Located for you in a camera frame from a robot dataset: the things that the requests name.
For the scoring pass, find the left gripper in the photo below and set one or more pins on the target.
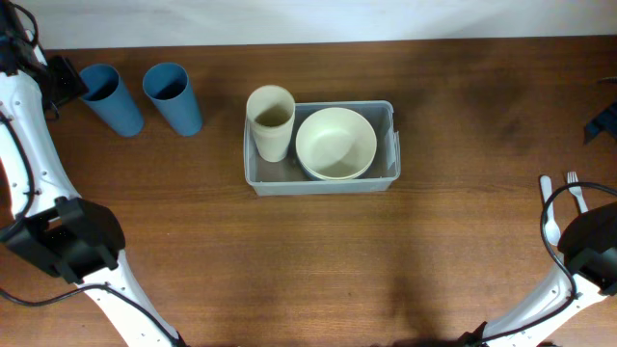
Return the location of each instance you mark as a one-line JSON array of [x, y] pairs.
[[74, 86]]

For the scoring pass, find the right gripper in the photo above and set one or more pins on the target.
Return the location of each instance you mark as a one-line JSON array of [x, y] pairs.
[[605, 120]]

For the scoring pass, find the blue cup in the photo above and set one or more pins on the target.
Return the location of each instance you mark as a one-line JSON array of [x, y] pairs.
[[169, 88], [109, 98]]

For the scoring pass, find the white plastic fork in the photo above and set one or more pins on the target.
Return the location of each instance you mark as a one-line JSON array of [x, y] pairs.
[[576, 191]]

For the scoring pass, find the white plastic spoon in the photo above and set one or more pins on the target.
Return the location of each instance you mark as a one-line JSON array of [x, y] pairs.
[[553, 232]]

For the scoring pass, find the cream cup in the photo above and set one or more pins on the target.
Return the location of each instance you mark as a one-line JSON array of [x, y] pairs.
[[272, 142], [270, 110]]

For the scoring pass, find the blue bowl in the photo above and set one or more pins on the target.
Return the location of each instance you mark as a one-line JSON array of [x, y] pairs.
[[306, 172]]

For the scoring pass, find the cream bowl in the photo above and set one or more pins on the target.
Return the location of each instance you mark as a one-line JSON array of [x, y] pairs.
[[336, 144]]

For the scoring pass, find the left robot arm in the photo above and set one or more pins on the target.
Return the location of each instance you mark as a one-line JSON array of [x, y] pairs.
[[53, 228]]

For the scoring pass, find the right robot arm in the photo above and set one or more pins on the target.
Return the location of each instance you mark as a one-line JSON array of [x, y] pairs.
[[583, 274]]

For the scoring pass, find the clear plastic container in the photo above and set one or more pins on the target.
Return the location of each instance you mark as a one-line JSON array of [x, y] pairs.
[[288, 178]]

